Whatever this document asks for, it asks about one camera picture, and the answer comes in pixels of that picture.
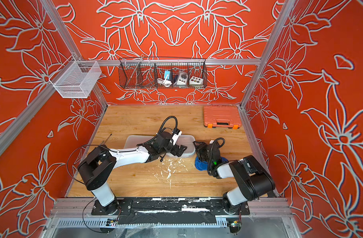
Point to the white round-dial device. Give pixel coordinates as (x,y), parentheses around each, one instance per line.
(182,79)

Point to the orange plastic tool case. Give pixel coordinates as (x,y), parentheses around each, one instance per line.
(218,116)

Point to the blue small box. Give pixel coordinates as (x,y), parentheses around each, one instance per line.
(167,75)

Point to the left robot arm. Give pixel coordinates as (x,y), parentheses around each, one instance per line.
(96,168)

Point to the black wire wall basket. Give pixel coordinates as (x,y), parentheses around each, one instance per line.
(143,72)

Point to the white button box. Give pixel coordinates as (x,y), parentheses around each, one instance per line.
(196,81)

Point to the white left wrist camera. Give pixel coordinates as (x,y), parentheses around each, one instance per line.
(175,136)

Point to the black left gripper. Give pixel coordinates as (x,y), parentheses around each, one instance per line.
(181,151)

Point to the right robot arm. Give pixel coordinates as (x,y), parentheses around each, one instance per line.
(253,181)

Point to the white charger with cable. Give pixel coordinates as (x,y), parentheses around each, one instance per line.
(164,82)

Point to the clear acrylic wall bin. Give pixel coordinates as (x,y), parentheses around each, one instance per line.
(76,80)

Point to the orange handled screwdriver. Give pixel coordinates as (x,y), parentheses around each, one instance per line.
(105,141)

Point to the blue cleaning cloth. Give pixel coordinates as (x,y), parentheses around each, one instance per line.
(214,163)

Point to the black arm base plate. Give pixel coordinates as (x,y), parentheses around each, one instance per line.
(212,206)

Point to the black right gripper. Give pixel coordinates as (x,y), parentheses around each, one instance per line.
(201,148)

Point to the clear lunch box with lid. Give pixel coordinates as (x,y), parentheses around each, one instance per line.
(185,140)

